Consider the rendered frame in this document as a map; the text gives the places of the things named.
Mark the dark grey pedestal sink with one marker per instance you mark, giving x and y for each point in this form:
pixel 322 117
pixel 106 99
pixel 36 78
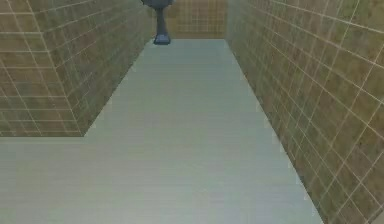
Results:
pixel 161 23

